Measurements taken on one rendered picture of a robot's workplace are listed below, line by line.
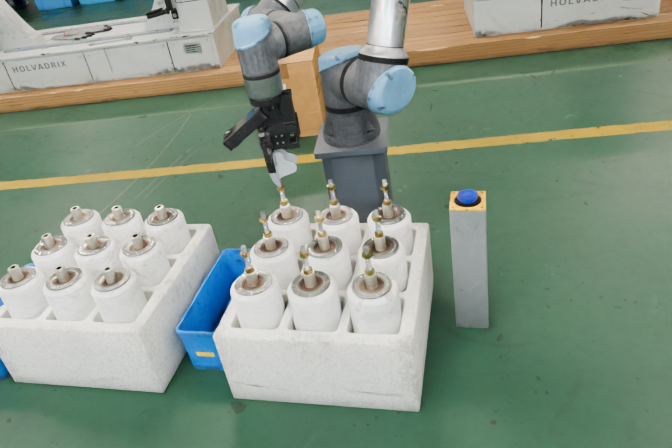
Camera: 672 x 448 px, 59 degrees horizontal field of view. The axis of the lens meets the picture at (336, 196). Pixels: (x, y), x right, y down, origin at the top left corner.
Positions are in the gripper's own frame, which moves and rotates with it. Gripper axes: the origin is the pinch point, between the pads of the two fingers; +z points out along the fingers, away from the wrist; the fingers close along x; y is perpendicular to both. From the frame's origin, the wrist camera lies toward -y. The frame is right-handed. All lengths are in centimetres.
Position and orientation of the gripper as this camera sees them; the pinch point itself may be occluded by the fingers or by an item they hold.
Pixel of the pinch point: (275, 180)
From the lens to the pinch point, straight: 131.8
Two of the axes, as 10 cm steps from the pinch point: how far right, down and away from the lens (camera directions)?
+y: 9.9, -1.5, -0.5
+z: 1.5, 8.5, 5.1
